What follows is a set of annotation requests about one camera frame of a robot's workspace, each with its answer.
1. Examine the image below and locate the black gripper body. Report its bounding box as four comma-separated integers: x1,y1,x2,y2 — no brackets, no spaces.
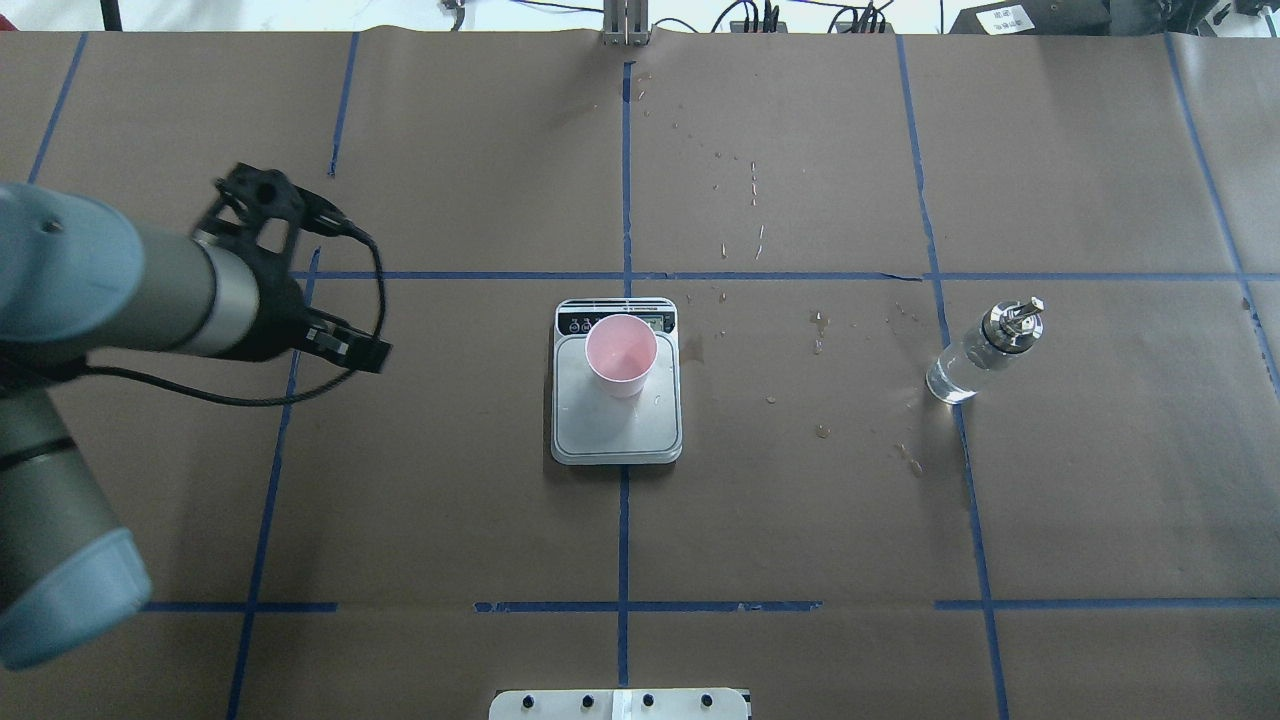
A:
244,268,311,363

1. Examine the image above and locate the pink cup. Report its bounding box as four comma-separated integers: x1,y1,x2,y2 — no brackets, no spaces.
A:
584,314,658,398

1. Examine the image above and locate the clear glass sauce bottle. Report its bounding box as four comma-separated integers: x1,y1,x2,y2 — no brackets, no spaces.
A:
925,296,1046,405

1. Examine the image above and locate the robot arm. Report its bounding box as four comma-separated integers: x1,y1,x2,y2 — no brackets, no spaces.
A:
3,165,390,671

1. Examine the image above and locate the digital kitchen scale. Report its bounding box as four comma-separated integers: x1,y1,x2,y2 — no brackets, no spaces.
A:
550,297,684,466

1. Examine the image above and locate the black box with label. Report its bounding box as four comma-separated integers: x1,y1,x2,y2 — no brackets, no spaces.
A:
946,1,1111,36

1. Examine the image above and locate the brown paper table cover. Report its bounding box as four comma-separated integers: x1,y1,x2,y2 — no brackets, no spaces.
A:
3,27,1277,719

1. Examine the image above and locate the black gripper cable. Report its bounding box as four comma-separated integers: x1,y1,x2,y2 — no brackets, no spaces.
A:
79,228,389,409

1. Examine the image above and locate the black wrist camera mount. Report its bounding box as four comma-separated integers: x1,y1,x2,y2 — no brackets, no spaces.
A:
192,163,358,268

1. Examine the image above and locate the aluminium frame post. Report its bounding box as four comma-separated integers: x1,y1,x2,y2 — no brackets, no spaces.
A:
602,0,652,47

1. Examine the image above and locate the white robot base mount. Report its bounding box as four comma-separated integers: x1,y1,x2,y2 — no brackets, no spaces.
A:
488,687,753,719

